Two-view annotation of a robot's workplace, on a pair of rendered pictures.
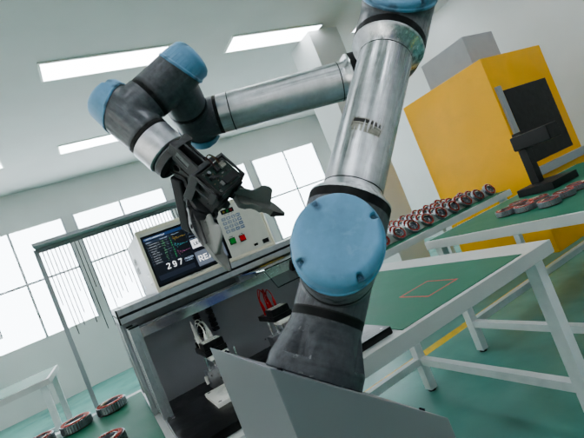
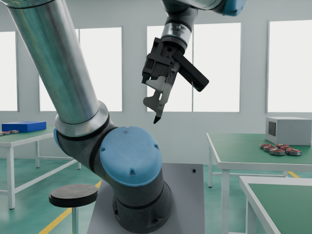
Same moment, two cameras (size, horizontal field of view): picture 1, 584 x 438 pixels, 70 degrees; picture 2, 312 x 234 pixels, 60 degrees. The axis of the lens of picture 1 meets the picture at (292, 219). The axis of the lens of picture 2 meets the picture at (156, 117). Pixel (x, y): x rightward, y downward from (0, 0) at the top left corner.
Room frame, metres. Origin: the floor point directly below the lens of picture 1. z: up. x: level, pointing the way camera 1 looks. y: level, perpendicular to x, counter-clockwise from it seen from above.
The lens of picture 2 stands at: (1.05, -0.47, 1.18)
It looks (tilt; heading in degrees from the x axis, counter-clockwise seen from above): 3 degrees down; 125
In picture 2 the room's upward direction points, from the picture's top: straight up
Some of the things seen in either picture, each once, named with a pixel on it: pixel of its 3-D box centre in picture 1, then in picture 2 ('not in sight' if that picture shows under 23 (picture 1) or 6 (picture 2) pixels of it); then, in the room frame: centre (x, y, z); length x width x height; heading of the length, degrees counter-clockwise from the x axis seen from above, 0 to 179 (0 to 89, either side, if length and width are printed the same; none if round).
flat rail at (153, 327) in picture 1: (229, 292); not in sight; (1.37, 0.28, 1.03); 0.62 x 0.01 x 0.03; 117
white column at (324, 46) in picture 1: (361, 156); not in sight; (5.36, -1.13, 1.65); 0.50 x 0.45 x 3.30; 27
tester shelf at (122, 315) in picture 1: (207, 277); not in sight; (1.57, 0.38, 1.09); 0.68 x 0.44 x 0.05; 117
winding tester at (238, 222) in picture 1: (197, 246); not in sight; (1.58, 0.37, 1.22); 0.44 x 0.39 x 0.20; 117
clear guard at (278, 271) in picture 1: (286, 267); not in sight; (1.37, 0.08, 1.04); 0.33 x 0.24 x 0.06; 27
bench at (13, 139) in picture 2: not in sight; (27, 157); (-2.69, 1.62, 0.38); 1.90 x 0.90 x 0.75; 117
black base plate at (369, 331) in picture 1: (269, 371); not in sight; (1.30, 0.24, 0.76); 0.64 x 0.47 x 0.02; 117
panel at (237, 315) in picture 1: (228, 321); not in sight; (1.51, 0.35, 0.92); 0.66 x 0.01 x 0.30; 117
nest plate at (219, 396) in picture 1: (235, 387); not in sight; (1.23, 0.34, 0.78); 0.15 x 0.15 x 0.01; 27
